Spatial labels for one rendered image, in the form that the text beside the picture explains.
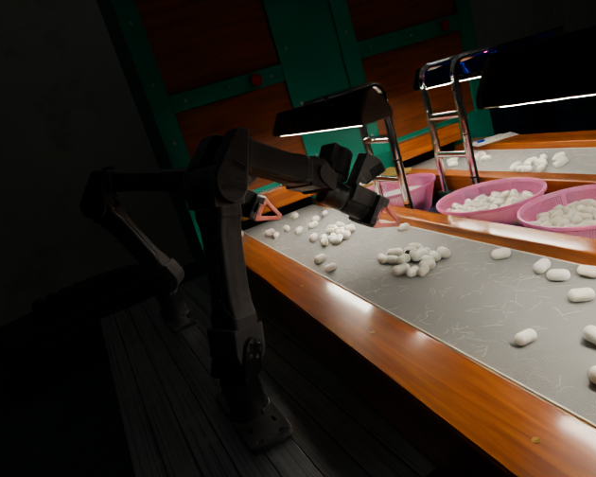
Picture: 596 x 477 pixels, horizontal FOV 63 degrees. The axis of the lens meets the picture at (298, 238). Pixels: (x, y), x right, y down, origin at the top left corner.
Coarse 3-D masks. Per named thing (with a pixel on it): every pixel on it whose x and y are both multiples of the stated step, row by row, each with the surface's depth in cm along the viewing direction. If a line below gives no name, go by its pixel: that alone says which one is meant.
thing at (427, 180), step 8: (408, 176) 175; (416, 176) 173; (424, 176) 170; (432, 176) 164; (384, 184) 177; (392, 184) 177; (408, 184) 175; (416, 184) 173; (424, 184) 170; (432, 184) 158; (416, 192) 153; (424, 192) 155; (432, 192) 161; (400, 200) 154; (416, 200) 155; (424, 200) 156; (416, 208) 156; (424, 208) 158
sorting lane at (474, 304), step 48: (288, 240) 150; (384, 240) 123; (432, 240) 113; (384, 288) 96; (432, 288) 90; (480, 288) 84; (528, 288) 79; (576, 288) 75; (432, 336) 74; (480, 336) 70; (576, 336) 64; (528, 384) 58; (576, 384) 55
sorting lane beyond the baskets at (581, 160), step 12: (492, 156) 176; (504, 156) 171; (516, 156) 166; (528, 156) 161; (552, 156) 152; (576, 156) 144; (588, 156) 140; (432, 168) 187; (456, 168) 175; (480, 168) 164; (492, 168) 160; (504, 168) 155; (552, 168) 139; (564, 168) 136; (576, 168) 133; (588, 168) 129
